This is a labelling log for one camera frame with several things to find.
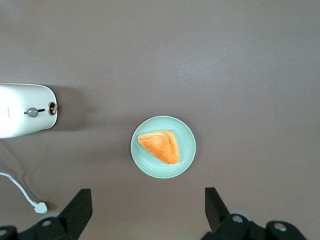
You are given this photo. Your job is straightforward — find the triangular golden bread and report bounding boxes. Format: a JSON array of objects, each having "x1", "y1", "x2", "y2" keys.
[{"x1": 136, "y1": 129, "x2": 180, "y2": 166}]

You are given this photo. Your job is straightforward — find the brass toaster dial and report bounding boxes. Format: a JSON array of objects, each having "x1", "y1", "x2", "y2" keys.
[{"x1": 47, "y1": 101, "x2": 60, "y2": 116}]

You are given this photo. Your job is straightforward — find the pale green round plate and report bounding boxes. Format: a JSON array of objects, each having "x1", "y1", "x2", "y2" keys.
[{"x1": 130, "y1": 115, "x2": 197, "y2": 180}]

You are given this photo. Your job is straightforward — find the white two-slot toaster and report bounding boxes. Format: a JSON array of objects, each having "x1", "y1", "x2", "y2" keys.
[{"x1": 0, "y1": 83, "x2": 59, "y2": 140}]

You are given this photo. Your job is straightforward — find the white toaster power cord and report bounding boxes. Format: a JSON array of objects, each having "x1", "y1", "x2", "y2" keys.
[{"x1": 0, "y1": 171, "x2": 49, "y2": 214}]

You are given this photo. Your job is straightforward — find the grey toaster lever knob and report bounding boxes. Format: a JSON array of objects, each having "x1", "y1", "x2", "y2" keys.
[{"x1": 23, "y1": 107, "x2": 46, "y2": 119}]

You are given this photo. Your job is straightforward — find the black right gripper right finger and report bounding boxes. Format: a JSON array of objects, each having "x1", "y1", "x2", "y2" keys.
[{"x1": 203, "y1": 187, "x2": 269, "y2": 240}]

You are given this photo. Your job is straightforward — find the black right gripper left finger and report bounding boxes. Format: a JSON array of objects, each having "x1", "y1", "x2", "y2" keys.
[{"x1": 24, "y1": 188, "x2": 94, "y2": 240}]

